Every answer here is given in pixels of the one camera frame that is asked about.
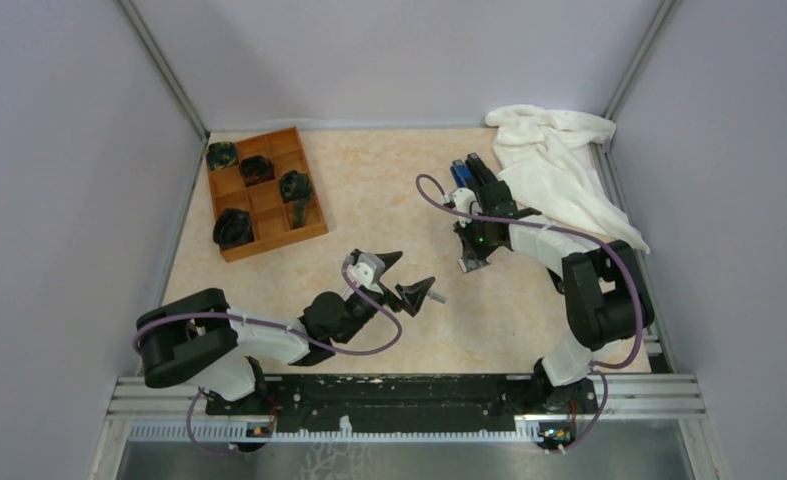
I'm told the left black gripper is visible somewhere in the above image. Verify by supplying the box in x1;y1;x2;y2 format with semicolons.
338;252;435;344

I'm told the black stapler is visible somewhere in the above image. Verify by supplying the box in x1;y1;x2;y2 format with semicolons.
464;153;497;191

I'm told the blue stapler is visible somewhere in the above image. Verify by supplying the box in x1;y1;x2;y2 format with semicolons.
450;159;472;188

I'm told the orange wooden divided tray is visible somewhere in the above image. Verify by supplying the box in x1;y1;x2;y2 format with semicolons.
205;127;328;262

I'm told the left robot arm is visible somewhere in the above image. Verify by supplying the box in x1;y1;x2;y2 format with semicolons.
132;250;436;414

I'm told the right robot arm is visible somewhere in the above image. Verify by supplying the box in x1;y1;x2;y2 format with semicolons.
444;175;655;413

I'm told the open staple box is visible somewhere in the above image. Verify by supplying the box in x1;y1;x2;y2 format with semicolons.
458;257;491;274

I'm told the white towel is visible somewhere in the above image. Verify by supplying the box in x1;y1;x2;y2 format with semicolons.
485;104;650;254

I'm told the dark rolled tie back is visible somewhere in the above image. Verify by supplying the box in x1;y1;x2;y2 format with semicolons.
279;170;313;203

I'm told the dark rolled tie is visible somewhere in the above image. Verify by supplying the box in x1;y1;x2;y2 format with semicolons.
205;141;239;171
212;208;255;250
239;155;275;187
279;170;313;203

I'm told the dark rolled tie front right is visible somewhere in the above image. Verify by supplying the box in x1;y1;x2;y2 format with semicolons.
212;208;255;250

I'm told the dark rolled tie middle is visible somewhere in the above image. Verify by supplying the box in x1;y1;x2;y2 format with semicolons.
239;155;275;187

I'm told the dark rolled tie front left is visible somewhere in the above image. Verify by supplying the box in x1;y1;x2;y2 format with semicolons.
205;141;239;171

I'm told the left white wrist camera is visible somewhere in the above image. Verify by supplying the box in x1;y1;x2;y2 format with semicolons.
348;253;386;289

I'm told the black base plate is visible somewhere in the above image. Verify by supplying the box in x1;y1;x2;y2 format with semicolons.
205;374;599;434

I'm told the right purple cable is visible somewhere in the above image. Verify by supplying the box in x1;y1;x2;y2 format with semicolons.
415;173;646;455

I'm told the aluminium frame rail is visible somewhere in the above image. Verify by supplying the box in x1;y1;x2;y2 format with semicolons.
90;373;723;479

